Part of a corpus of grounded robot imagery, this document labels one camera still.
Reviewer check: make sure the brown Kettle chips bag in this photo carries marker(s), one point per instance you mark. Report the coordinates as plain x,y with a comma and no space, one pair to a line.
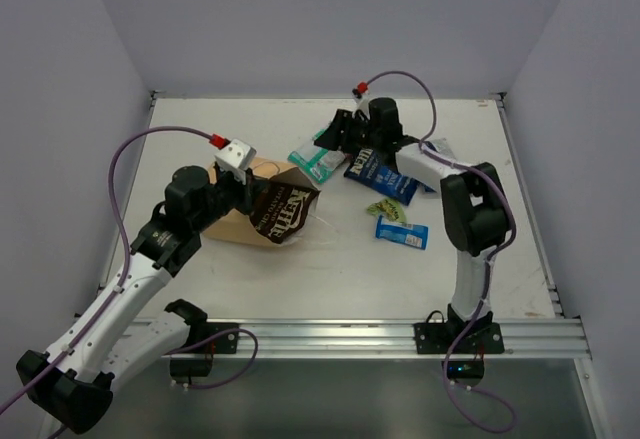
281,209

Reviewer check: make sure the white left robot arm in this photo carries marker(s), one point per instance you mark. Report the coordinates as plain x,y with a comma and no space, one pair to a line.
74,380

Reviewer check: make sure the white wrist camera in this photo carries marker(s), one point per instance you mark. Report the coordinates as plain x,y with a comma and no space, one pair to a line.
232,156
362,97

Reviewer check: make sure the green yellow candy wrapper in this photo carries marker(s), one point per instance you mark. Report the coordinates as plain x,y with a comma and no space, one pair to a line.
389,208

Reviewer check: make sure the light blue snack bar wrapper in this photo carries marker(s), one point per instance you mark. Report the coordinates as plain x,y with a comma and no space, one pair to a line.
411,235

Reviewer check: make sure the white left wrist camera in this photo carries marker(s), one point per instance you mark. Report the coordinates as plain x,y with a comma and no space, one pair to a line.
232,156

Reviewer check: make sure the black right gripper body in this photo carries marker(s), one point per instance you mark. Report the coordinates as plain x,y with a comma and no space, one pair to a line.
363,135

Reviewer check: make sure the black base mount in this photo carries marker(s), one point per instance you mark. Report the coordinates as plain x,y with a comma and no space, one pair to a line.
455,339
201,362

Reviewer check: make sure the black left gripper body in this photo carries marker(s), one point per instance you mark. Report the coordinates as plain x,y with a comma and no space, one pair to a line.
245,189

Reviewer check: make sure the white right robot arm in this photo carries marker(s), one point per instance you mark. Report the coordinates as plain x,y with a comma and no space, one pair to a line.
478,220

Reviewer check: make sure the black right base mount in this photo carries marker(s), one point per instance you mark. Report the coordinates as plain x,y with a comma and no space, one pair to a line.
455,339

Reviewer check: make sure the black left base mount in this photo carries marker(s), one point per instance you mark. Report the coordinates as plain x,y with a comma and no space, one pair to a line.
201,362

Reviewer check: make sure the teal Fox's mint candy bag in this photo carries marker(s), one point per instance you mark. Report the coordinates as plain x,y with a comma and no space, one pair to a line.
315,162

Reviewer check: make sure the aluminium table rail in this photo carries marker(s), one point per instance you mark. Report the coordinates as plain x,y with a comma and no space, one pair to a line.
380,339

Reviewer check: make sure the brown paper bag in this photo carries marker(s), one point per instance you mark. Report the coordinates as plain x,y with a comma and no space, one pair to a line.
237,228

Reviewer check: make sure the blue Kettle vinegar chips bag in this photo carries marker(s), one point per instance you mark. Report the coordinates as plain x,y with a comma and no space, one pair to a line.
366,168

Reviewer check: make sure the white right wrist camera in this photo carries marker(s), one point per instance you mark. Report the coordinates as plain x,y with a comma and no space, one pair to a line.
362,97

